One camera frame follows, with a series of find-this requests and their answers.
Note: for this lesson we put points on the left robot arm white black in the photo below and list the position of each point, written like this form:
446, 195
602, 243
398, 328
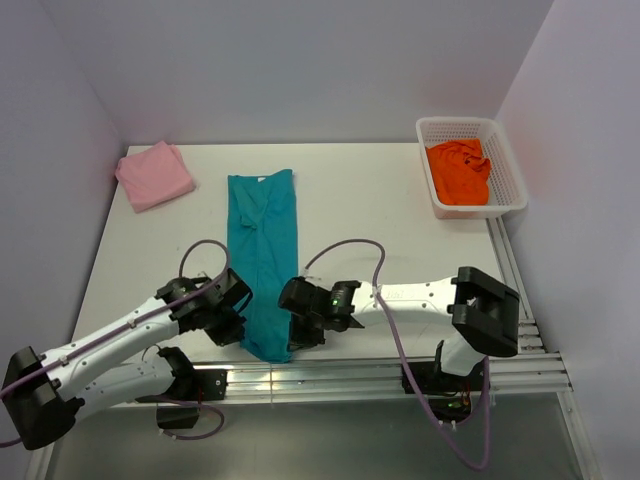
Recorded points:
47, 394

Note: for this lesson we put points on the orange t-shirt in basket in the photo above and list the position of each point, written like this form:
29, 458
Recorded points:
460, 172

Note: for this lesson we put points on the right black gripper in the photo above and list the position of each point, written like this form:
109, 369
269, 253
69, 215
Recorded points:
299, 338

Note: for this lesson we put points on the teal t-shirt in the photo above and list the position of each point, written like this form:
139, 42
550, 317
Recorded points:
262, 237

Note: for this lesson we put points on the black box under rail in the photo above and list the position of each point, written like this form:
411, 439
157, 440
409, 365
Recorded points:
177, 417

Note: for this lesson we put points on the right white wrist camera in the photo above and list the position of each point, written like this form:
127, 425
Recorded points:
309, 276

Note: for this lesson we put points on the white plastic basket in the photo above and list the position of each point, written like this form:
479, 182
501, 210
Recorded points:
506, 189

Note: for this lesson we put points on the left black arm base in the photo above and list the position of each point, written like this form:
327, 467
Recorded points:
210, 384

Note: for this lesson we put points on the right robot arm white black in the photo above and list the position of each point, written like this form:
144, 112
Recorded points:
483, 313

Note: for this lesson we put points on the aluminium mounting rail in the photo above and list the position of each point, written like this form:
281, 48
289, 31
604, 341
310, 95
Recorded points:
374, 379

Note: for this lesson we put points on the folded pink t-shirt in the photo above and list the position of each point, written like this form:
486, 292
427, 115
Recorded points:
154, 176

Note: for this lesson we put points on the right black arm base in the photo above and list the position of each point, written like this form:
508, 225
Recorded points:
433, 382

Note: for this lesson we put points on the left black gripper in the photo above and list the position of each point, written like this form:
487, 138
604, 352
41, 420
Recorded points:
231, 333

